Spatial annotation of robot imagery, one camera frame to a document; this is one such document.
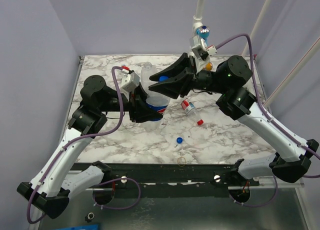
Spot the aluminium rail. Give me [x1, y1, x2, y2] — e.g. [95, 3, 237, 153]
[39, 167, 305, 191]

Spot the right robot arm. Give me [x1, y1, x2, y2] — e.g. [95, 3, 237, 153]
[149, 53, 319, 186]

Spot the yellow brass faucet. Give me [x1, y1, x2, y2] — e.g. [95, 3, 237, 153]
[203, 62, 213, 71]

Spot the rubber band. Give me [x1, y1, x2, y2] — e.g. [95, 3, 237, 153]
[177, 156, 187, 167]

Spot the blue faucet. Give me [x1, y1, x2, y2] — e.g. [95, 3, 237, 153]
[196, 25, 210, 41]

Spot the white PVC pipe frame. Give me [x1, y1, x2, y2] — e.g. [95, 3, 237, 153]
[189, 0, 272, 57]

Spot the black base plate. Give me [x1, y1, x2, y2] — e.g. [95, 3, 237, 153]
[69, 162, 261, 200]

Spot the blue box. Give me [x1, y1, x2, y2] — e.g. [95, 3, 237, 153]
[55, 224, 100, 230]

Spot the blue label bottle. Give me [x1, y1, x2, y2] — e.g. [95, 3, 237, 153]
[142, 94, 170, 132]

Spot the large clear juice bottle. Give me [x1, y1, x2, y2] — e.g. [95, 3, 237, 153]
[140, 62, 157, 94]

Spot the red label bottle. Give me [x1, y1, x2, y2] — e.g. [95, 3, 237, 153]
[180, 98, 204, 126]

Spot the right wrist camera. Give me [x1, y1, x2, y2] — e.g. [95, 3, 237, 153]
[187, 36, 218, 68]

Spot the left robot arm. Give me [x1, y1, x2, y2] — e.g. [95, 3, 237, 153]
[17, 75, 166, 219]

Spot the blue bottle cap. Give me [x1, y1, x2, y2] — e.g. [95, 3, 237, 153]
[176, 137, 183, 144]
[158, 76, 168, 82]

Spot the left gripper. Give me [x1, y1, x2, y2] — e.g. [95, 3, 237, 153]
[99, 81, 164, 122]

